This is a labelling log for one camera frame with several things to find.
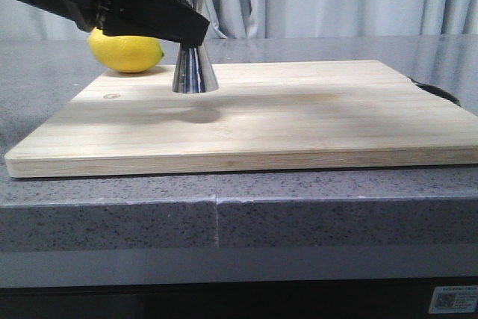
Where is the black cutting board handle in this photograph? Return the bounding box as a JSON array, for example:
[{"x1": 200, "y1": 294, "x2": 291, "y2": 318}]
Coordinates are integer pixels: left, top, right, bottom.
[{"x1": 409, "y1": 77, "x2": 461, "y2": 107}]

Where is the white QR label sticker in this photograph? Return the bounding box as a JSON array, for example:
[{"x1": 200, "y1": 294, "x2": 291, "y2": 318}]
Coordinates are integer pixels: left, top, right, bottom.
[{"x1": 428, "y1": 285, "x2": 477, "y2": 315}]

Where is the grey curtain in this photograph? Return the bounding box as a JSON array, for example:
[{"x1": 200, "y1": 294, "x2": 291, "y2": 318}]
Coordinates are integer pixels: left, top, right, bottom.
[{"x1": 0, "y1": 0, "x2": 478, "y2": 41}]

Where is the wooden cutting board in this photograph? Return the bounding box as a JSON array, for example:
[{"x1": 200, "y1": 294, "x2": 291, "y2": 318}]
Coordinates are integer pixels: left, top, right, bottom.
[{"x1": 4, "y1": 60, "x2": 477, "y2": 178}]

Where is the silver double jigger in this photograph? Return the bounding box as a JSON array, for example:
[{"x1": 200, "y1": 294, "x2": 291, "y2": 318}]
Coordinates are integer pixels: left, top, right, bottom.
[{"x1": 173, "y1": 0, "x2": 218, "y2": 94}]

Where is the yellow lemon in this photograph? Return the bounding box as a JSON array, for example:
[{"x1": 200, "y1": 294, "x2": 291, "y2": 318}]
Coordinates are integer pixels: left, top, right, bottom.
[{"x1": 87, "y1": 28, "x2": 164, "y2": 73}]

